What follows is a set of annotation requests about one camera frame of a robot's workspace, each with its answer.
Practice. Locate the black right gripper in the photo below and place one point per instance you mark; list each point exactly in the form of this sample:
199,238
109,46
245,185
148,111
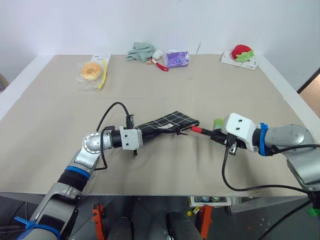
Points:
231,144

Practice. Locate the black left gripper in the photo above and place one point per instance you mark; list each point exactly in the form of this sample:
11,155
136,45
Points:
151,134

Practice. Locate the black grid pouch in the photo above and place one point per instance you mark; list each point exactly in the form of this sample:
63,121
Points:
172,120

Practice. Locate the red marker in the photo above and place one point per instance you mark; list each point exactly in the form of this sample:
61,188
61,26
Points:
197,129

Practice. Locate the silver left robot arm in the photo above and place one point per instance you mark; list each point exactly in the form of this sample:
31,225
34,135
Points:
90,145

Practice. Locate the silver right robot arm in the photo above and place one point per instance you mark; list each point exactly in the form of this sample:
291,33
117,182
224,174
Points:
287,136

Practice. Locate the small green block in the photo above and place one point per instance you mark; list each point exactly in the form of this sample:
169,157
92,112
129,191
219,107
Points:
218,123

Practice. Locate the beige table mat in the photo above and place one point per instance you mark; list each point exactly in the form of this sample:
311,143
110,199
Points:
175,87

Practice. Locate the white tray with cans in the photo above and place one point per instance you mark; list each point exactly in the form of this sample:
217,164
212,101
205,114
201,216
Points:
210,199

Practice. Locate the red and white toy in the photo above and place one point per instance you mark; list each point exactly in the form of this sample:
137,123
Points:
161,66

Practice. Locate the purple tissue pack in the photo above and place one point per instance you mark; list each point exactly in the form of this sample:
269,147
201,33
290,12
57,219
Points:
176,58

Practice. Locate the white booklet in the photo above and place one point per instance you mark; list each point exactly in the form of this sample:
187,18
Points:
250,64

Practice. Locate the orange clamp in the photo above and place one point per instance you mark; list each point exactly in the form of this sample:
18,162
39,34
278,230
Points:
98,217
206,220

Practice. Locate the green cloth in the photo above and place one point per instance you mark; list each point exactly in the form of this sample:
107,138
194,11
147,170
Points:
140,51

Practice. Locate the red strawberry plush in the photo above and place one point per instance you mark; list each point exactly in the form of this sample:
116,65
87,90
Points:
240,51

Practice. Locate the dark rounded shape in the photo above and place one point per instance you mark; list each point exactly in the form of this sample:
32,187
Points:
122,228
181,226

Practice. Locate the donut in plastic bag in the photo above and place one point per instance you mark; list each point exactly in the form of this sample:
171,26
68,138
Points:
86,85

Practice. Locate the white paper card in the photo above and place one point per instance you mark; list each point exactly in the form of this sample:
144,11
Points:
106,58

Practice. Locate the yellow donut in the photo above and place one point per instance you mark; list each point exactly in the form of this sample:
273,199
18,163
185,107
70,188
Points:
91,71

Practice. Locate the brown board with black edge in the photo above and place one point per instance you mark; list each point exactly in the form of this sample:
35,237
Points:
311,97

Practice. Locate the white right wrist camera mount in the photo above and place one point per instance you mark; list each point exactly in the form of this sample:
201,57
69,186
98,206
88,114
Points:
240,127

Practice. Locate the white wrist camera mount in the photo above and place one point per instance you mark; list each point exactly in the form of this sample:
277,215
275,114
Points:
131,140
240,127

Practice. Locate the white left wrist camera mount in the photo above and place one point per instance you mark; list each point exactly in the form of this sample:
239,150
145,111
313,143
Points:
131,140

